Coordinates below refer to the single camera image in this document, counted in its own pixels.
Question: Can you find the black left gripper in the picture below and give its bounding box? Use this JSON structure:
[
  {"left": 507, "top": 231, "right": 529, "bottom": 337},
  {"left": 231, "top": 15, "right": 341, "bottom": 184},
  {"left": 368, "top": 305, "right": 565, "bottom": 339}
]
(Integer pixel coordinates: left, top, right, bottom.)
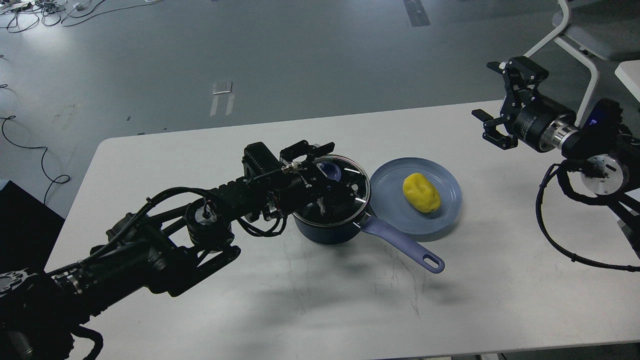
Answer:
[{"left": 278, "top": 140, "right": 362, "bottom": 221}]

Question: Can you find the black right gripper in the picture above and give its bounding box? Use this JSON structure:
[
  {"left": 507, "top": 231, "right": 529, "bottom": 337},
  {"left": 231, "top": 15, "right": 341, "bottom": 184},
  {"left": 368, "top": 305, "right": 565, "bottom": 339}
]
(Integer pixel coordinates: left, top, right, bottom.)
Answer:
[{"left": 471, "top": 55, "right": 579, "bottom": 153}]

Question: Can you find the glass pot lid blue knob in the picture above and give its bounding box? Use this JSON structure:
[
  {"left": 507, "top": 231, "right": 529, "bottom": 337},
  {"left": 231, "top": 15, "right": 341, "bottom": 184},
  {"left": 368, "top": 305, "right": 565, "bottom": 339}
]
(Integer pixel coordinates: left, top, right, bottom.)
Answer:
[{"left": 295, "top": 155, "right": 372, "bottom": 224}]

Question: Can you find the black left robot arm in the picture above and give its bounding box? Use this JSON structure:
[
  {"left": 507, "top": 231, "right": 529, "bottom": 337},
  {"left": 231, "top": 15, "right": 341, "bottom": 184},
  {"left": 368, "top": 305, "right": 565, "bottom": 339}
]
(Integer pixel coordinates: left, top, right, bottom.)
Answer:
[{"left": 1, "top": 140, "right": 352, "bottom": 360}]

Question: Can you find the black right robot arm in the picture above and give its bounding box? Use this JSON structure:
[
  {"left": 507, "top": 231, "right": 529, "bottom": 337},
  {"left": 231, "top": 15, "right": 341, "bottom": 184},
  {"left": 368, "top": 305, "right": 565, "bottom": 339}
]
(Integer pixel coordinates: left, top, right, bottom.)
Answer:
[{"left": 471, "top": 55, "right": 639, "bottom": 272}]

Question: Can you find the dark blue saucepan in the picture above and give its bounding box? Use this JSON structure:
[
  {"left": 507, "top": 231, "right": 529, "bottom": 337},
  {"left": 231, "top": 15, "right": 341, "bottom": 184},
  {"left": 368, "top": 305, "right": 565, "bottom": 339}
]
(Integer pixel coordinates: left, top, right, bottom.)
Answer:
[{"left": 294, "top": 184, "right": 445, "bottom": 274}]

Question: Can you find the blue round plate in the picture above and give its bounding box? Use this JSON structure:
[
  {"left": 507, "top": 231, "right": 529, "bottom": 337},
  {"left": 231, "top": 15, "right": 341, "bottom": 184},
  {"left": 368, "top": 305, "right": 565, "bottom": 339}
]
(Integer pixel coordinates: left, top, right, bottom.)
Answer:
[{"left": 370, "top": 157, "right": 462, "bottom": 237}]

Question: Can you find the white table corner right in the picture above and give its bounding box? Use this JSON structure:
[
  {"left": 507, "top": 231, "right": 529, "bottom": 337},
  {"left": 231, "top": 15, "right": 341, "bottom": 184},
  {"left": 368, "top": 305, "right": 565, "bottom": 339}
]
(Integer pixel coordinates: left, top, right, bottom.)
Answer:
[{"left": 614, "top": 59, "right": 640, "bottom": 102}]

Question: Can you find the black box at left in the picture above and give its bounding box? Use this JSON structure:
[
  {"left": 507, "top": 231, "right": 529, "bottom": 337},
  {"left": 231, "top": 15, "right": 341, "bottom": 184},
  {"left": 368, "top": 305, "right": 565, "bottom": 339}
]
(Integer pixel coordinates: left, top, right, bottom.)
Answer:
[{"left": 0, "top": 178, "right": 66, "bottom": 296}]

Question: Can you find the white frame grey chair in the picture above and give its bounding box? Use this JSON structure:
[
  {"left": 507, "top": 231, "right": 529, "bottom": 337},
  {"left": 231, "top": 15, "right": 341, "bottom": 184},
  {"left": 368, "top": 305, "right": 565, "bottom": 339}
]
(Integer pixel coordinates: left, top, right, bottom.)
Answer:
[{"left": 524, "top": 0, "right": 640, "bottom": 126}]

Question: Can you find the cable bundle on floor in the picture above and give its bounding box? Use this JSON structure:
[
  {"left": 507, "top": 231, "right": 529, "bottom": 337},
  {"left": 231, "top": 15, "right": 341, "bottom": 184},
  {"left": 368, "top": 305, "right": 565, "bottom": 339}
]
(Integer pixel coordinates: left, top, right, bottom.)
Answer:
[{"left": 0, "top": 0, "right": 162, "bottom": 34}]

